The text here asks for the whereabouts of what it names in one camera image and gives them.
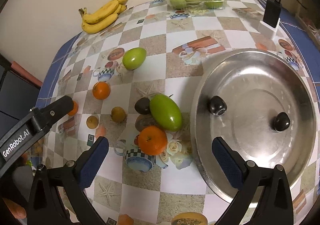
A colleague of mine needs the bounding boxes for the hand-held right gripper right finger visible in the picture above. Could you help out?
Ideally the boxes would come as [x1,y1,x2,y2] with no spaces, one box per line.
[212,137,294,225]

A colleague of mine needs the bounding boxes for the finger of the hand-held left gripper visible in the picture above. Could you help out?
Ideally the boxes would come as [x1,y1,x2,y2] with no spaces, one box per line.
[31,95,74,136]

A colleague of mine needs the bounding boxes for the large orange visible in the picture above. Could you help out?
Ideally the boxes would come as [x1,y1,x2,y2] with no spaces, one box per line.
[138,126,168,155]

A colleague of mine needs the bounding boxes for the checkered printed tablecloth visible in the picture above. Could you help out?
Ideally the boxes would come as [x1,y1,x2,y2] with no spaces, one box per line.
[36,0,320,225]

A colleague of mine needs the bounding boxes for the dark cabinet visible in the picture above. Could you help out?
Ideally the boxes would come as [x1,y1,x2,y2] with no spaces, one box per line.
[0,54,43,122]

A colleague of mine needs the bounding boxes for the black power adapter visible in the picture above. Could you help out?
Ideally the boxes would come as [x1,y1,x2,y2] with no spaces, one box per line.
[263,0,282,28]

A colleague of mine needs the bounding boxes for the white charging stand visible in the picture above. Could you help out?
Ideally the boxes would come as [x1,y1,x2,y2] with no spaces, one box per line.
[257,18,280,40]

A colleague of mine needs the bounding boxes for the small orange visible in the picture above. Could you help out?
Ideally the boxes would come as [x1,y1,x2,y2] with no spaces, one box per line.
[67,101,79,116]
[92,81,111,100]

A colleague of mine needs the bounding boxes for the black plum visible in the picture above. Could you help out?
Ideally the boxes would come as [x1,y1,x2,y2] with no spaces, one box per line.
[272,112,291,132]
[209,95,227,116]

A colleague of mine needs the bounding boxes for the person's left hand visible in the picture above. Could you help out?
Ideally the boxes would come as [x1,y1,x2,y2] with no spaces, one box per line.
[2,198,27,218]

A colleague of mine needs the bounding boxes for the yellow banana bunch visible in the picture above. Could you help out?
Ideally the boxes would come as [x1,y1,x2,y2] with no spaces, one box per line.
[78,0,129,34]

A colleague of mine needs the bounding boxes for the dark avocado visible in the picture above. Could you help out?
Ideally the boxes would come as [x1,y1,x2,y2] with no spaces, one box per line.
[134,97,151,115]

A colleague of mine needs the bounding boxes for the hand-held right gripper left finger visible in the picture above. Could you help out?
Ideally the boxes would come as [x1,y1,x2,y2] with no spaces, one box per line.
[27,136,109,225]

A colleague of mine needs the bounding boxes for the round metal bowl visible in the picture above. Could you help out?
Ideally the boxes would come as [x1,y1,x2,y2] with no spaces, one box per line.
[189,48,317,204]

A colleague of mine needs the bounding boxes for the green mango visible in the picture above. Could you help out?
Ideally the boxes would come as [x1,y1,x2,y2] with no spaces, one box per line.
[122,47,147,71]
[149,94,183,132]

